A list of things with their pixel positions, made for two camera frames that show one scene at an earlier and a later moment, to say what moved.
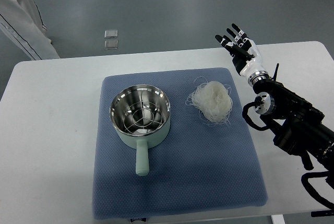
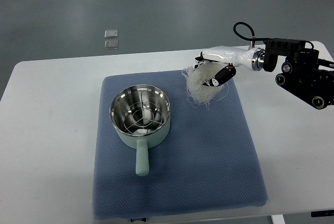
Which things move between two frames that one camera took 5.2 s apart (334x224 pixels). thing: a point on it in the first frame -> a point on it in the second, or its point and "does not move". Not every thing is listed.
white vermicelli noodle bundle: [213, 99] -> [199, 93]
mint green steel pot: [140, 115] does not move
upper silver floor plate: [110, 34] does not move
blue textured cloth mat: [197, 167] does not move
